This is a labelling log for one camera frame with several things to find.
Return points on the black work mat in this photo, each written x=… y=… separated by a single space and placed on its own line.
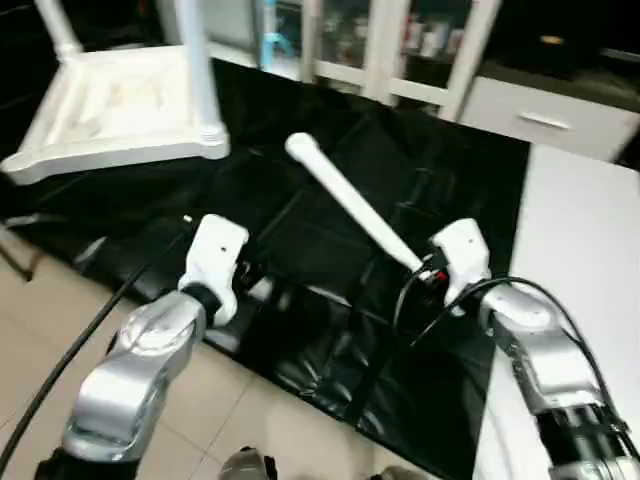
x=350 y=300

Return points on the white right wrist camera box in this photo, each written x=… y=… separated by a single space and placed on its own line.
x=462 y=255

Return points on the black metal bench leg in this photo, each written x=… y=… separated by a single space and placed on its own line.
x=15 y=255

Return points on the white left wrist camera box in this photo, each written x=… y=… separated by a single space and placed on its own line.
x=215 y=265

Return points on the white plastic table top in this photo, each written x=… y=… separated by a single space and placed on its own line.
x=110 y=110

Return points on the teal plastic object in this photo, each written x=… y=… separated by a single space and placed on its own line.
x=275 y=40

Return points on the white drawer unit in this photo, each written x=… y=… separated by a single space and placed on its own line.
x=545 y=118

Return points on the white glass door cabinet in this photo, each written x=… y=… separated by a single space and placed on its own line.
x=400 y=45

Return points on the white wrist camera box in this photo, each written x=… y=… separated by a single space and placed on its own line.
x=215 y=265
x=462 y=255

